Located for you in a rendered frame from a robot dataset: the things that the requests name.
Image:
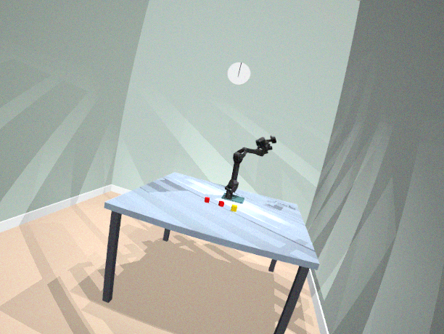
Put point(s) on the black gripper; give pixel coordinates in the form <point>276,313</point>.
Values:
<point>272,139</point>

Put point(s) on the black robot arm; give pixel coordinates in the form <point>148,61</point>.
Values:
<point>238,157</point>

